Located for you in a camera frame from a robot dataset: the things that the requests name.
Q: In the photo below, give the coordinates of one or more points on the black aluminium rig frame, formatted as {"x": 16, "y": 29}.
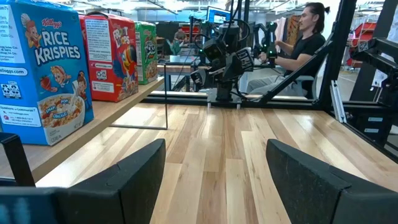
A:
{"x": 330, "y": 77}

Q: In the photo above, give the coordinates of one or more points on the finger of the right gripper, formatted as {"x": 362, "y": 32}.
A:
{"x": 198, "y": 79}
{"x": 244, "y": 60}

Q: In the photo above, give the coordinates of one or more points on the person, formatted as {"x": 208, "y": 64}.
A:
{"x": 180, "y": 35}
{"x": 306, "y": 46}

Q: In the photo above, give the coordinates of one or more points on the green plant in white pot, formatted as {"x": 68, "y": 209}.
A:
{"x": 174, "y": 51}

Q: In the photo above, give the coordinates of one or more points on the monitor with blue screen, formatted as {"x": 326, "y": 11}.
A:
{"x": 217, "y": 15}

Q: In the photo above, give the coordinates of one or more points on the red tool cart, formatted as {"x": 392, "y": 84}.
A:
{"x": 365, "y": 31}

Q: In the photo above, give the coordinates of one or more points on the blue Rice Krispies cereal box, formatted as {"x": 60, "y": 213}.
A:
{"x": 53, "y": 77}

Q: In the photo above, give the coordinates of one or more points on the red Froot Loops cereal box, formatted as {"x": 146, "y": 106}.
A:
{"x": 121, "y": 62}

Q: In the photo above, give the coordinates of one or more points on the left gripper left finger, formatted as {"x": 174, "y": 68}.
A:
{"x": 130, "y": 193}

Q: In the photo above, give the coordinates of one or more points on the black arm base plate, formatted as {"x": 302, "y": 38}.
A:
{"x": 217, "y": 99}

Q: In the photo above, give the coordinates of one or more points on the silver metal bracket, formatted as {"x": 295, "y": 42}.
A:
{"x": 337, "y": 101}

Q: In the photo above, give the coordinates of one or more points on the green Apple Jacks cereal box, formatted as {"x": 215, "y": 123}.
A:
{"x": 147, "y": 53}

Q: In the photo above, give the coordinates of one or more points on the wooden shelf with black legs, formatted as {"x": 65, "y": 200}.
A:
{"x": 102, "y": 115}

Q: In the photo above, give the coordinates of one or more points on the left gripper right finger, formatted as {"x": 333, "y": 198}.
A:
{"x": 308, "y": 193}

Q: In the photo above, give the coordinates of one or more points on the wooden background table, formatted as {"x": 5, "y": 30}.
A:
{"x": 177, "y": 69}

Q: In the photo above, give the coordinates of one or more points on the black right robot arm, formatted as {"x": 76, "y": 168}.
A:
{"x": 230, "y": 34}

